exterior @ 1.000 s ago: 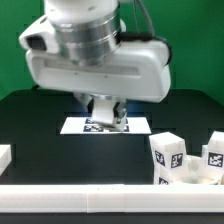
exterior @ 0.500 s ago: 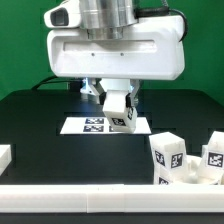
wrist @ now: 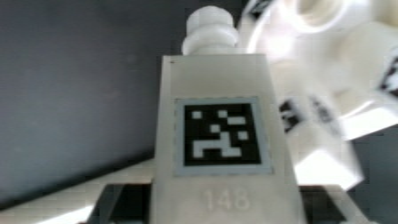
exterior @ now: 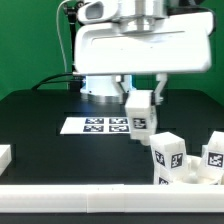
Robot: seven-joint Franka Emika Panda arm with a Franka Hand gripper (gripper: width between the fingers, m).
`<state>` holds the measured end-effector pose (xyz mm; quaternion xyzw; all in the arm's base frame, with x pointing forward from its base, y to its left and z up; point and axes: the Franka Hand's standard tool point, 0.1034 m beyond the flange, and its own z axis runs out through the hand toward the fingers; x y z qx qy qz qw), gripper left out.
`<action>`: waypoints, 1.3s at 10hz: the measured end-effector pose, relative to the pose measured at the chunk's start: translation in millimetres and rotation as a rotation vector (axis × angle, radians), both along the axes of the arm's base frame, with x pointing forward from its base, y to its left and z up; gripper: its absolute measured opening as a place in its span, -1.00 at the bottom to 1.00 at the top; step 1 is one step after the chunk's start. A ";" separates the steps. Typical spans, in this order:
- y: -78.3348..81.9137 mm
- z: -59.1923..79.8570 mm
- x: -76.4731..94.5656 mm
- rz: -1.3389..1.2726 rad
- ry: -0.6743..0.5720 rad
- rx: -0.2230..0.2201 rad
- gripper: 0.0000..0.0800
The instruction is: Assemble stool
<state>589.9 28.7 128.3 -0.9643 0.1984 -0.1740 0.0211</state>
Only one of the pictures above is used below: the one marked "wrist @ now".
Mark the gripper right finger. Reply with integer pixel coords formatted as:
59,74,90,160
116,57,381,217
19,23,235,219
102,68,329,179
301,185,377,224

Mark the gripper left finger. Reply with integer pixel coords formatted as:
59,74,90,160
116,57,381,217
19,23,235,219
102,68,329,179
88,184,152,224

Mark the white round stool seat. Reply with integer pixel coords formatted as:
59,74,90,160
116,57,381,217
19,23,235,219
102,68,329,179
237,0,398,141

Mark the white front barrier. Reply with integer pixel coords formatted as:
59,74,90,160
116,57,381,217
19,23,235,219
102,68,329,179
0,160,155,224

